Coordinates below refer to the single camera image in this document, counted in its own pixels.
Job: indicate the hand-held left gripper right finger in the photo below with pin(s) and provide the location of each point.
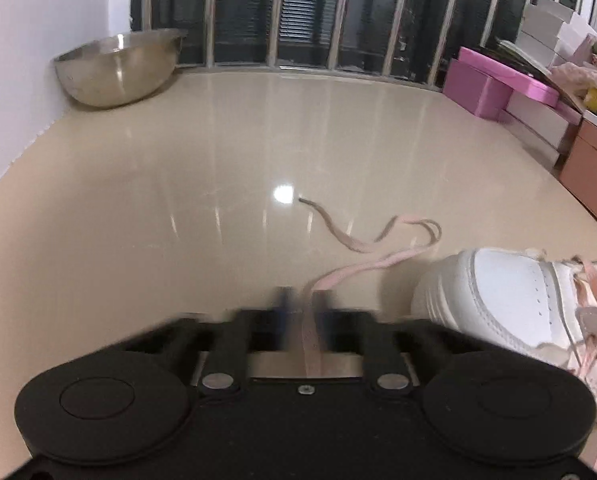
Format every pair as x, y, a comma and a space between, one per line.
328, 330

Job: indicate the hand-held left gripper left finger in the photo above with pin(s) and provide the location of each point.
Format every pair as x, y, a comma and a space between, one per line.
282, 320

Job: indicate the pink shoelace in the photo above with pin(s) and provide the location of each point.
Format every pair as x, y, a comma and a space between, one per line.
348, 242

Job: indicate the white navy sneaker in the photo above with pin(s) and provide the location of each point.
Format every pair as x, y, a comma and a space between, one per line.
503, 295

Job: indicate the magenta cube box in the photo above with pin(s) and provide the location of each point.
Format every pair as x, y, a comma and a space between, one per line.
473, 92

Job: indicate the white low box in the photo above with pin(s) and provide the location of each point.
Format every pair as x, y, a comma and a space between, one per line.
538, 122

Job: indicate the steel bowl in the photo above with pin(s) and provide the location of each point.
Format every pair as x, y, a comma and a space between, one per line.
118, 70

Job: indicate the salmon pink storage box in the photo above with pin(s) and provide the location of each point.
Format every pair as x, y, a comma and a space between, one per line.
593, 180

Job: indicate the steel window railing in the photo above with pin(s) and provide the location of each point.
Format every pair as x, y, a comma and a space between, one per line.
273, 10

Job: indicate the dark louvred window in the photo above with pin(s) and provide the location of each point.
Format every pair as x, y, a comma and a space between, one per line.
303, 10

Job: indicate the magenta flat box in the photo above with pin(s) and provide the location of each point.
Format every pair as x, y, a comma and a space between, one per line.
508, 72

